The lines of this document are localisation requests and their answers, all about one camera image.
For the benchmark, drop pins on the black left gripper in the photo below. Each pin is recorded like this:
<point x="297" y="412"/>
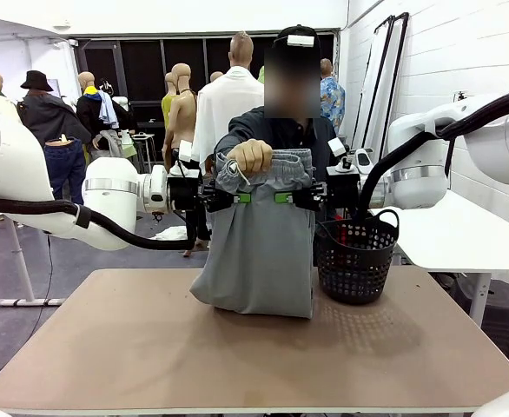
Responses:
<point x="185" y="193"/>

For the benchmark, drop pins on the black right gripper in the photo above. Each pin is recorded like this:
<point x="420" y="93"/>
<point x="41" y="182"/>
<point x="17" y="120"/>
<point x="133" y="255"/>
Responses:
<point x="341" y="193"/>

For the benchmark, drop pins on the grey shorts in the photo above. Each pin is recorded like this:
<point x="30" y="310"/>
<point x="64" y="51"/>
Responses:
<point x="259" y="260"/>

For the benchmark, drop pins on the person's right forearm dark sleeve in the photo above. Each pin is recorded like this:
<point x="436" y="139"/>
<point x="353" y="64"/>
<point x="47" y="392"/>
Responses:
<point x="233" y="141"/>

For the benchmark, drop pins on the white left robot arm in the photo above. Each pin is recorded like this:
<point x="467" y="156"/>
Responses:
<point x="111" y="174"/>

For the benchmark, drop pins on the person's right hand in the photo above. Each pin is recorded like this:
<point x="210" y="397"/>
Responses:
<point x="252" y="157"/>

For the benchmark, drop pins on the white cloth on floor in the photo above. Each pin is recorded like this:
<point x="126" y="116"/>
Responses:
<point x="172" y="233"/>

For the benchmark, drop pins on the person in dark jacket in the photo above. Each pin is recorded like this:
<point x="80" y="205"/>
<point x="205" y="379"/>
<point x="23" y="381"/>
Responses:
<point x="289" y="132"/>

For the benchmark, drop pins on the bare mannequin in black trousers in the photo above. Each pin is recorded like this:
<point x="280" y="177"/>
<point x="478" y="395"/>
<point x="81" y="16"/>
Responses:
<point x="184" y="117"/>

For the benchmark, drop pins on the mannequin in white shirt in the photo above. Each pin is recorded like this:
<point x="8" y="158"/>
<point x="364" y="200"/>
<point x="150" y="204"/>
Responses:
<point x="224" y="108"/>

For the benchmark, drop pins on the black perforated plastic basket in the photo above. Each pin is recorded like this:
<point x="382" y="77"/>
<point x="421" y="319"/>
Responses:
<point x="354" y="278"/>

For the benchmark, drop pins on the small white metal work table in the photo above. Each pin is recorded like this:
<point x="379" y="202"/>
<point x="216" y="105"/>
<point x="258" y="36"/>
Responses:
<point x="143" y="138"/>

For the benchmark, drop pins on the figure in blue floral shirt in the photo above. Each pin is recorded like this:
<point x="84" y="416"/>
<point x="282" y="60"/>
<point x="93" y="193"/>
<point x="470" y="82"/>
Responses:
<point x="332" y="100"/>

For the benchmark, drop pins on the mannequin in yellow top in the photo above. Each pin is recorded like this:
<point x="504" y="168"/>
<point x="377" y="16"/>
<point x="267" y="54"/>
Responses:
<point x="167" y="104"/>

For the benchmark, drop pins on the bare mannequin head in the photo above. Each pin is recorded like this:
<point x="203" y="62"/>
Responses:
<point x="216" y="77"/>

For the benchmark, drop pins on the mannequin in grey jacket jeans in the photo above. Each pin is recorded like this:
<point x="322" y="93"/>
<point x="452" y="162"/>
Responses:
<point x="109" y="145"/>

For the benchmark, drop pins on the white bust form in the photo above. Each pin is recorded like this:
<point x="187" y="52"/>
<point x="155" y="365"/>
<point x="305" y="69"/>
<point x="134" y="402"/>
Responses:
<point x="120" y="103"/>

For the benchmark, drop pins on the black framed white panel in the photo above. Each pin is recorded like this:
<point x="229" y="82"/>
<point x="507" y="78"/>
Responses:
<point x="374" y="78"/>
<point x="395" y="56"/>

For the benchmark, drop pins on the light blue hanging shirt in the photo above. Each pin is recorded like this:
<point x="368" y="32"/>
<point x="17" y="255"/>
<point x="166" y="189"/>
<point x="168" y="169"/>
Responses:
<point x="107" y="110"/>

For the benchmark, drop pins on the mannequin in black yellow jacket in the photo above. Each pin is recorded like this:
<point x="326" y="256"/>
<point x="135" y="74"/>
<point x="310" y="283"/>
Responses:
<point x="89" y="113"/>

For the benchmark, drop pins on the blue jeans half form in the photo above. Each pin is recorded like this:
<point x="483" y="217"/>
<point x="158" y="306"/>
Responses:
<point x="63" y="169"/>

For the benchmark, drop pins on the large white table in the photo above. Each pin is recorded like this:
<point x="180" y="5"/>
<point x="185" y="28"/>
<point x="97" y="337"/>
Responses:
<point x="463" y="243"/>

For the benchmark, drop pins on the black baseball cap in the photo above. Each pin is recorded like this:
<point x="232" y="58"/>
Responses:
<point x="295" y="31"/>

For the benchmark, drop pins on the mannequin in dark coat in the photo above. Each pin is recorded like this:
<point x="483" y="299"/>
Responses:
<point x="50" y="117"/>

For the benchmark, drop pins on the black bucket hat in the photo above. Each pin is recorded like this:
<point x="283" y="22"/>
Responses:
<point x="36" y="80"/>

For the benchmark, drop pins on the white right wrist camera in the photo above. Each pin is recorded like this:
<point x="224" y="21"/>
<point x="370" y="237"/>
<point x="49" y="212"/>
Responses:
<point x="337" y="147"/>

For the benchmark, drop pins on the black camera tripod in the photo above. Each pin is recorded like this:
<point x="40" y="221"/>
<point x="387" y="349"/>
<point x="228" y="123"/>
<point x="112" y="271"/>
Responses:
<point x="460" y="95"/>

